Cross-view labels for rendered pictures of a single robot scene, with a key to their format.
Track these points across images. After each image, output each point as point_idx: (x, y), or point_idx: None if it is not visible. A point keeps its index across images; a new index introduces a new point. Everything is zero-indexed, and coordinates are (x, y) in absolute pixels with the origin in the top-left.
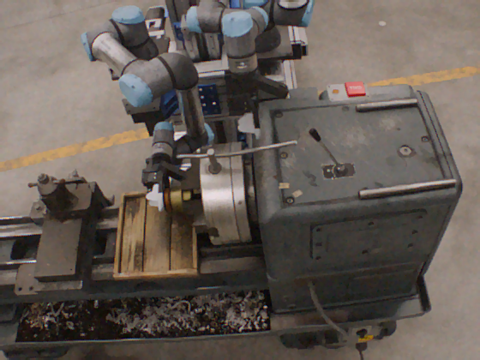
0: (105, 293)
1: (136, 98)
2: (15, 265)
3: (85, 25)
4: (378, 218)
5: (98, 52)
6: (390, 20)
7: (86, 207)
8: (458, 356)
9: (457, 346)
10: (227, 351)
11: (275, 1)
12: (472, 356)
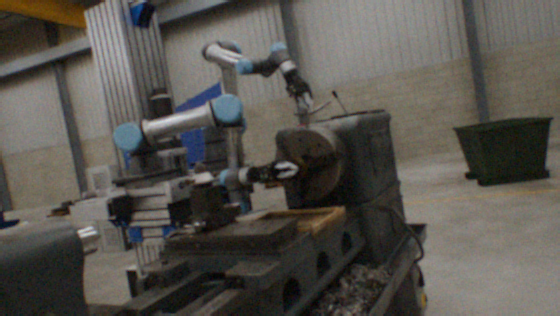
0: (301, 297)
1: (239, 104)
2: (205, 299)
3: None
4: (379, 129)
5: (150, 128)
6: None
7: (238, 204)
8: (459, 305)
9: (451, 304)
10: None
11: None
12: (462, 300)
